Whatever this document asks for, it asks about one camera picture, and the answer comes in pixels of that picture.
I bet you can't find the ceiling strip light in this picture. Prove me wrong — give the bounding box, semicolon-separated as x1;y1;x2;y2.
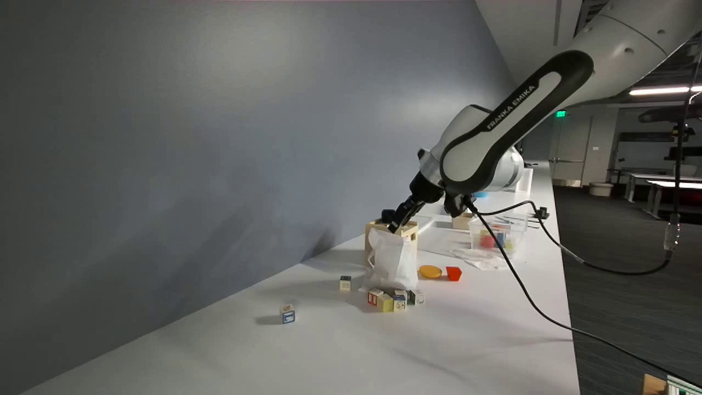
627;83;702;99

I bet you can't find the plain black cable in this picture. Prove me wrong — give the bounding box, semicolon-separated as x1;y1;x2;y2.
467;204;702;389

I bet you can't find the crumpled clear plastic bag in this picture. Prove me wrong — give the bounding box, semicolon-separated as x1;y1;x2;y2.
450;246;517;274

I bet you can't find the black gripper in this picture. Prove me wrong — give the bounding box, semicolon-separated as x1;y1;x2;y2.
390;174;446;235

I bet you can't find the white device green print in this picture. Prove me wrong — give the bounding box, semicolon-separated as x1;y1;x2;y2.
665;373;702;395

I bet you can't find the tall clear acrylic box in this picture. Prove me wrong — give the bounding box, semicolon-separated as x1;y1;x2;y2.
515;164;536;204

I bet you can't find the white background table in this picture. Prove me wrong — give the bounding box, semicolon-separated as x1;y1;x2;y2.
630;171;702;219

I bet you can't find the black cable with grey connector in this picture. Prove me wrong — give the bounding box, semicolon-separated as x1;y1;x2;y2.
470;41;697;279

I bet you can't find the small cardboard box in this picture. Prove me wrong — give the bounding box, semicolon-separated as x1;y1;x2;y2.
640;370;668;395

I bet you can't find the clear bag with coloured shapes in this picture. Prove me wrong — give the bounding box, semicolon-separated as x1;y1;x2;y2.
470;217;526;257

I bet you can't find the white plastic bag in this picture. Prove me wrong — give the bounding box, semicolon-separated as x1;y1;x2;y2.
368;221;421;292

